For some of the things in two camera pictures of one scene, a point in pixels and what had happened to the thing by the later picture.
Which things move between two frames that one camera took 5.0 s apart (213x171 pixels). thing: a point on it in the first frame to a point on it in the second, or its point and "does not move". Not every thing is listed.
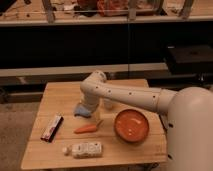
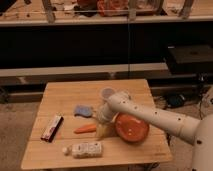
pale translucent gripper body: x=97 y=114 to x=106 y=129
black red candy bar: x=52 y=128 does not move
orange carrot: x=87 y=129 does not move
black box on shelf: x=189 y=58 does not move
